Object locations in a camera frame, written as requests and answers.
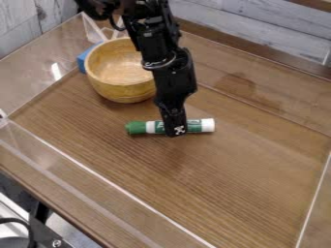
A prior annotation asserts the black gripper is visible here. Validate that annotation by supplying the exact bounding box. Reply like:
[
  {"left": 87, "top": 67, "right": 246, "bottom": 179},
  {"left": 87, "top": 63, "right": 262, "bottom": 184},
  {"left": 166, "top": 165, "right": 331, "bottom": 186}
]
[{"left": 152, "top": 47, "right": 198, "bottom": 138}]

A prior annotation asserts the green Expo marker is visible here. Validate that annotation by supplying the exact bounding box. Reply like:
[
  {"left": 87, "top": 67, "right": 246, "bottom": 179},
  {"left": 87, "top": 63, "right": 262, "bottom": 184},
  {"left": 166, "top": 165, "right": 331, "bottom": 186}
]
[{"left": 126, "top": 118, "right": 216, "bottom": 136}]

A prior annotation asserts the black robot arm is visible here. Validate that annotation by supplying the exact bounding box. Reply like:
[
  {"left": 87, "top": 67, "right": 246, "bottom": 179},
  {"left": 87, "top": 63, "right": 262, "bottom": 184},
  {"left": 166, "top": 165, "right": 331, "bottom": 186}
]
[{"left": 74, "top": 0, "right": 198, "bottom": 138}]

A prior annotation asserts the brown wooden bowl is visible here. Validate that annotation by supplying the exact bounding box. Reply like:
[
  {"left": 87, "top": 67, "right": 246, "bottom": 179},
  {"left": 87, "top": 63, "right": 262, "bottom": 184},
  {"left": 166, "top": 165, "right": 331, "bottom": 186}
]
[{"left": 84, "top": 38, "right": 155, "bottom": 104}]

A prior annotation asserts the blue block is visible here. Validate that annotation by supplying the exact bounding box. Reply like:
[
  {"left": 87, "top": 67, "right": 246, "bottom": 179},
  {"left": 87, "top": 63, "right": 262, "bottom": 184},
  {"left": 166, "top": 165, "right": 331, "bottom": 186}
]
[{"left": 76, "top": 42, "right": 102, "bottom": 74}]

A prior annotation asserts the clear acrylic stand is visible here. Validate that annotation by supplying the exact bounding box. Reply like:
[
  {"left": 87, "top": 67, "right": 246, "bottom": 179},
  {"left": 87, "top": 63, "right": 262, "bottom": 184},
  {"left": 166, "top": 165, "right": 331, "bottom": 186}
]
[{"left": 82, "top": 13, "right": 127, "bottom": 44}]

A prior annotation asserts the black metal bracket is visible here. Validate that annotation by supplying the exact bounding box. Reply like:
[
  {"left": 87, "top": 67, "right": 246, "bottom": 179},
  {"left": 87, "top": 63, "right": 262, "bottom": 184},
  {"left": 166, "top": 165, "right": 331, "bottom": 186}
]
[{"left": 30, "top": 222, "right": 74, "bottom": 248}]

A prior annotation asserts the black cable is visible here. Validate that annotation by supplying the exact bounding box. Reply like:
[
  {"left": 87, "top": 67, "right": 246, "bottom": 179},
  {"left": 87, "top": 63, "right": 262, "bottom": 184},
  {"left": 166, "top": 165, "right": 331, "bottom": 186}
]
[{"left": 0, "top": 217, "right": 47, "bottom": 248}]

